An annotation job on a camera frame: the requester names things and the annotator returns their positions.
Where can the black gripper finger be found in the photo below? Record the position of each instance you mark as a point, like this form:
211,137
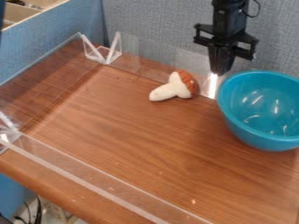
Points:
227,59
214,50

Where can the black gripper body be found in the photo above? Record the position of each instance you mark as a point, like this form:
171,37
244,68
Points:
242,42

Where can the white brown toy mushroom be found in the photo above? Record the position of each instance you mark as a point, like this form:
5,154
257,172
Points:
181,86

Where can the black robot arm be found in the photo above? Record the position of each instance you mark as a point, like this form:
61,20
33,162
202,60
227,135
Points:
230,18

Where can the blue plastic bowl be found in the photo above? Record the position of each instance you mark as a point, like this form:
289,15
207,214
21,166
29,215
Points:
260,103

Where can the wooden shelf box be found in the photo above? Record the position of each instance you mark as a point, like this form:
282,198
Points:
18,10

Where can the clear acrylic front barrier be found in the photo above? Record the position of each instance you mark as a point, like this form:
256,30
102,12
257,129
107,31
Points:
141,202

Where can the clear acrylic corner bracket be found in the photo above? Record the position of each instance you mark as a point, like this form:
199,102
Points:
102,54

